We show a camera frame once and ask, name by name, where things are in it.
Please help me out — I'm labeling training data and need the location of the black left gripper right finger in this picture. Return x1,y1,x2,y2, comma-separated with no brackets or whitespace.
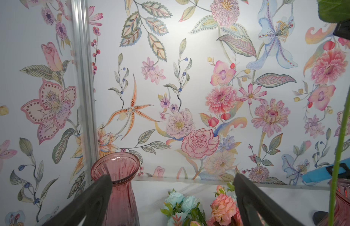
233,174,302,226

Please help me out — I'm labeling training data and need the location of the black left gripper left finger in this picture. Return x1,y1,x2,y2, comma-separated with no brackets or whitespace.
44,175,112,226

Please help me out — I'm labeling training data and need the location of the single pink rose stem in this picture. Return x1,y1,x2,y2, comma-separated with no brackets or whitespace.
316,0,350,226

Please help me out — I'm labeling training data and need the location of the pink ribbed glass vase left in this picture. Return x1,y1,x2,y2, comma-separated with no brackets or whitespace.
91,152,140,226

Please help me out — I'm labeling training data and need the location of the pink ribbed glass vase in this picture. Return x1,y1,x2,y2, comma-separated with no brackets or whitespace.
91,152,140,226
333,179,350,226

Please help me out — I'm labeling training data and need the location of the bunch of artificial flowers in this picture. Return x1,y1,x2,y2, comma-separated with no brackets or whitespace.
160,183,243,226

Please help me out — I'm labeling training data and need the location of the pink ribbed glass vase centre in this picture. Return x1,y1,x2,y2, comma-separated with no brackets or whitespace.
333,179,350,226

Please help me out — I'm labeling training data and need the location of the blue microphone on black stand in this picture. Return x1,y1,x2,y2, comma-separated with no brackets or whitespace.
302,158,350,183

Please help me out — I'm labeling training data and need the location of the left corner aluminium post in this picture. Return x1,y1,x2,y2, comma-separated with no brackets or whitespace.
71,0,98,183

